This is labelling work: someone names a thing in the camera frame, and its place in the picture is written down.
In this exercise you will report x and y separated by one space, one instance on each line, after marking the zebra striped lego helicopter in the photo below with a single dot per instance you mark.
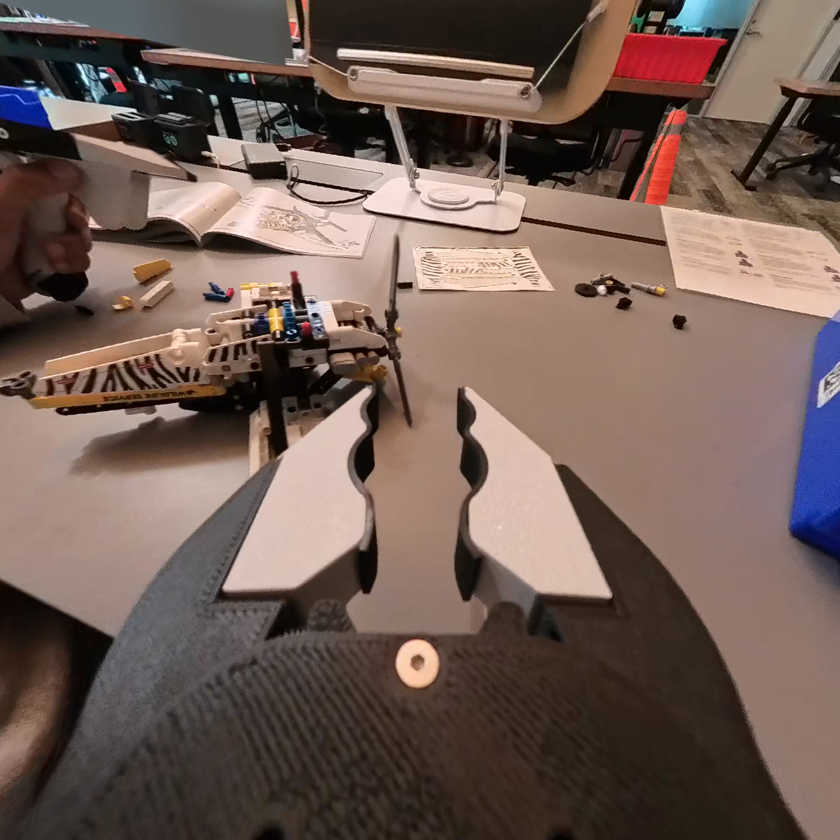
164 374

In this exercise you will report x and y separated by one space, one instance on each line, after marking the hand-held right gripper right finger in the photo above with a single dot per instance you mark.
538 531

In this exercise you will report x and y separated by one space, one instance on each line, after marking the black battery charger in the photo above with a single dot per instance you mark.
133 130
182 136

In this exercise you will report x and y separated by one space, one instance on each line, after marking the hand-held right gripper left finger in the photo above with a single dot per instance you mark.
302 525

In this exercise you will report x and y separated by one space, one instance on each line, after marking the lego instruction booklet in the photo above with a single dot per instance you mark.
275 223

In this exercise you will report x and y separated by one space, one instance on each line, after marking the black office chair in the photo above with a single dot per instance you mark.
814 138

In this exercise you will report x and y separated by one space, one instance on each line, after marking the red plastic bin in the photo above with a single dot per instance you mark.
669 58

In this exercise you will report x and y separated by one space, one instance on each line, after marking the blue plastic bin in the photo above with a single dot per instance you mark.
820 459

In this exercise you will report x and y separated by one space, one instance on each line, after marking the white screen stand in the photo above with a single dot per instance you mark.
446 203

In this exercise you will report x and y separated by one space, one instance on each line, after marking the black power adapter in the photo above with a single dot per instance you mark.
264 161

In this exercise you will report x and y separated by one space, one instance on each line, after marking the clear plastic bag sheet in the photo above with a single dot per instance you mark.
741 256

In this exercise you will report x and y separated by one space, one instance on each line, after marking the yellow lego panel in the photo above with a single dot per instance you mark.
152 271

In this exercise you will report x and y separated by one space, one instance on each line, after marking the background wooden desk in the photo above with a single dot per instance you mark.
656 88

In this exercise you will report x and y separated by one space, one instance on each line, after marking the small black white lego piece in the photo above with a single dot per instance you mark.
610 283

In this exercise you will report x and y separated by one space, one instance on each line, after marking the orange red strip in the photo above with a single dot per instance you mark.
659 157

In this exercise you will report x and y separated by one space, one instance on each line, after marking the person's left forearm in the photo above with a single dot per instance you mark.
10 318

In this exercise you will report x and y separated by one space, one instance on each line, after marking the person's left hand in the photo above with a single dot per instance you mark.
19 197

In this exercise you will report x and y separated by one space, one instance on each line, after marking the grey yellow lego pin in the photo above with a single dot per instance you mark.
649 289

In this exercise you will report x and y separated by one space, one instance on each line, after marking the white lego beam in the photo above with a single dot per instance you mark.
156 295

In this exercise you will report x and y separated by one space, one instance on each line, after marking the zebra sticker sheet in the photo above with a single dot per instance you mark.
485 269

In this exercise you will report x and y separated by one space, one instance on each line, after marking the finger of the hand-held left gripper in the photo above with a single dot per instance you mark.
124 154

